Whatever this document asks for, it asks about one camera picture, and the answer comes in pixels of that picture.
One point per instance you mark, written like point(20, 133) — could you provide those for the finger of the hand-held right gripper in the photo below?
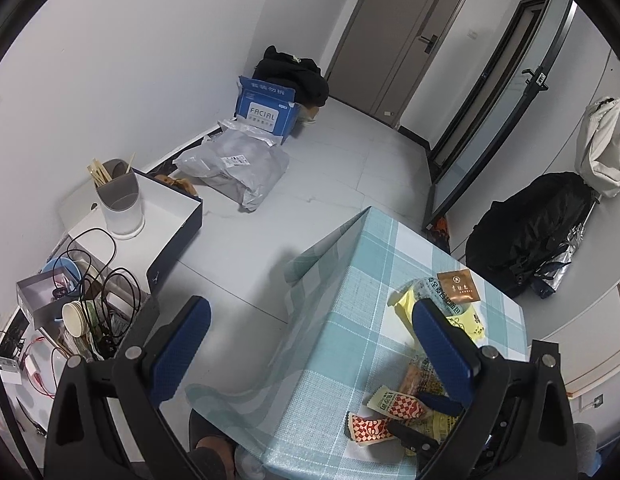
point(412, 437)
point(440, 404)

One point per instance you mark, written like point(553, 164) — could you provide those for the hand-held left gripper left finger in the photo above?
point(182, 342)

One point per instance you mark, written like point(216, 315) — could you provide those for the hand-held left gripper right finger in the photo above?
point(440, 355)

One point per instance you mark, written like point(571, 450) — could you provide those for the yellow clear bread wrapper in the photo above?
point(402, 307)

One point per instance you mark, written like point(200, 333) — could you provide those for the brown sachet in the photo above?
point(457, 282)

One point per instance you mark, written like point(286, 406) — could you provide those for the white bin with grey rim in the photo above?
point(120, 210)

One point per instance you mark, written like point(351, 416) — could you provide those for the yellow transparent wrapper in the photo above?
point(446, 425)

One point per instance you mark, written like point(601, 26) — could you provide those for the red checkered snack packet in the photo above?
point(370, 430)
point(400, 405)

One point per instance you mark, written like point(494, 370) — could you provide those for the orange snack wrapper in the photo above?
point(412, 377)

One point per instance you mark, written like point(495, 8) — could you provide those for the table with checked tablecloth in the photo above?
point(340, 335)

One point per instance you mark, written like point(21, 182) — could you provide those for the person's leg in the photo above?
point(210, 452)

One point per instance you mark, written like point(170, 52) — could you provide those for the orange and black object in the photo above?
point(437, 227)

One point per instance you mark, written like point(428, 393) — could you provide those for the white box with navy sides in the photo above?
point(160, 210)

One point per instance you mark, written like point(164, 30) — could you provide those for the blue bowl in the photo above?
point(65, 270)

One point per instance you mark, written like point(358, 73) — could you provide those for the small grey open box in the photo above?
point(40, 297)

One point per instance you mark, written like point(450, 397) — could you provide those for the black backpack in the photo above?
point(530, 230)

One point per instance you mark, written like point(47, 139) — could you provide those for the silver foil bag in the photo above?
point(565, 260)

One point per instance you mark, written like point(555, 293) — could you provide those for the black and white power strip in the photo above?
point(7, 345)

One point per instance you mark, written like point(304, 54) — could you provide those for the large grey mailing bag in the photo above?
point(235, 165)

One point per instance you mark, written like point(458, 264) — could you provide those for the wooden chopstick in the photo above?
point(130, 162)

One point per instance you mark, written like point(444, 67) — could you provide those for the wooden chopsticks bundle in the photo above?
point(100, 172)

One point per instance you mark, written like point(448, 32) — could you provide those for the small white mailing bag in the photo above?
point(250, 129)

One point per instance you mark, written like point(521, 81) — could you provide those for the blue cardboard box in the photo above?
point(260, 112)

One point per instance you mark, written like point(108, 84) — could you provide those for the black clothes pile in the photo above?
point(300, 77)

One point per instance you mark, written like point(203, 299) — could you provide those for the grey-brown door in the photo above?
point(390, 35)

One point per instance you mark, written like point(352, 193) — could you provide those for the wall socket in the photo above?
point(596, 402)

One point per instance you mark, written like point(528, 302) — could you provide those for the glass door with black frame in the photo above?
point(495, 110)

